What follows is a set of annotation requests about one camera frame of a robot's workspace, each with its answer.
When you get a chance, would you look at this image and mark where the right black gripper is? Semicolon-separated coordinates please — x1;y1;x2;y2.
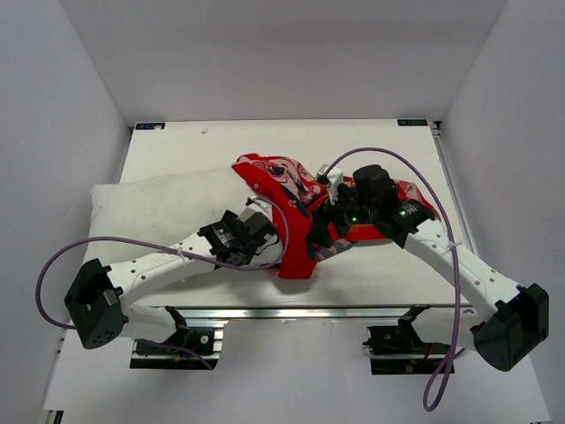
305;181;377;248

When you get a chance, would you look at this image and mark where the red pink patterned pillowcase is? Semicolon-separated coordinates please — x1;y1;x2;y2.
232;154;438;279

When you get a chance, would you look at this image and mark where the white pillow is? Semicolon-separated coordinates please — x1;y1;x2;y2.
87;165;283;301

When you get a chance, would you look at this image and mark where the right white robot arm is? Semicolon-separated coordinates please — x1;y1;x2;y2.
306;164;549;372

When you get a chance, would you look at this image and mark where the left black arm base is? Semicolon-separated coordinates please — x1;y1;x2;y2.
129;324;223;371

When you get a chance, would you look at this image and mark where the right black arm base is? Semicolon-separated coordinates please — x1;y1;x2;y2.
363;305;450;375

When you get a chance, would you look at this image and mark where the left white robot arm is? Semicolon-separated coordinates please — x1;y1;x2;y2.
64;208;283;352

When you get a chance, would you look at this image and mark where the right blue table label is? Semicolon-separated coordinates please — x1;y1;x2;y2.
396;118;428;126

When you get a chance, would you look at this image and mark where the blue table label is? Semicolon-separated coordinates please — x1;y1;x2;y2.
396;118;428;126
135;123;166;131

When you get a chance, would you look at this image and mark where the left blue table label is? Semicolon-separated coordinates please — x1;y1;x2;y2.
135;123;166;131

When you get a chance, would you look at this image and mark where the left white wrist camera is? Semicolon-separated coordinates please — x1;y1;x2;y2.
245;195;272;216

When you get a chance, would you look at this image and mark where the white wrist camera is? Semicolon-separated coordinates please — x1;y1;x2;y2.
245;195;272;216
316;164;344;205

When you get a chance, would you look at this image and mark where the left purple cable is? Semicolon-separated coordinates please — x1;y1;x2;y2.
34;198;290;330

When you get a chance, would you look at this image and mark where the purple cable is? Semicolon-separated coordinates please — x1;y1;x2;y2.
326;148;464;413
34;198;290;330

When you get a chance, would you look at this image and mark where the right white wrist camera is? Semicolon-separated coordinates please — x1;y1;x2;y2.
316;164;344;205

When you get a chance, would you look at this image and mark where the aluminium front rail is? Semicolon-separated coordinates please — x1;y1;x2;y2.
167;304;469;322

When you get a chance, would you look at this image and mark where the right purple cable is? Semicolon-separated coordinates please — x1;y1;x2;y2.
326;148;464;413

